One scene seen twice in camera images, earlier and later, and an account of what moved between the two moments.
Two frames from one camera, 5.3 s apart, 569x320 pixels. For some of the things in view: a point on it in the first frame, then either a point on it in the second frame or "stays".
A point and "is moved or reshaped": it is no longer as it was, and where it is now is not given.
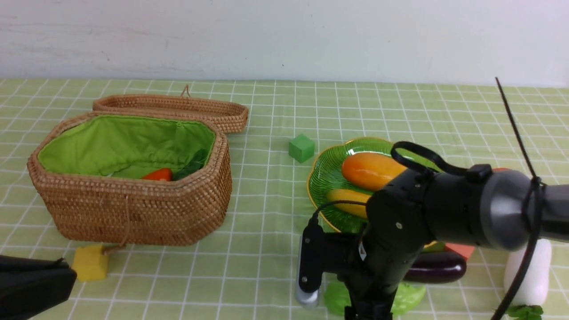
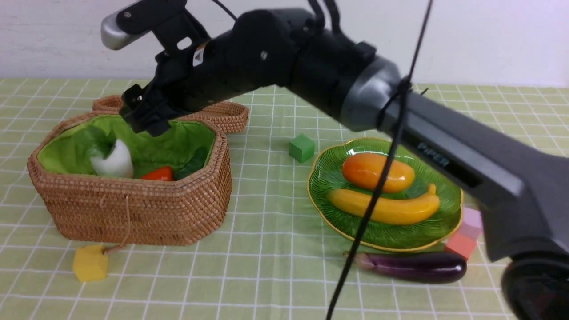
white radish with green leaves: (534, 289) is moved or reshaped
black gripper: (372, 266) to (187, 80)
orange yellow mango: (370, 171) stays
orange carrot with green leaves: (196, 161) stays
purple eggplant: (435, 267) stays
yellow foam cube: (90, 263) stays
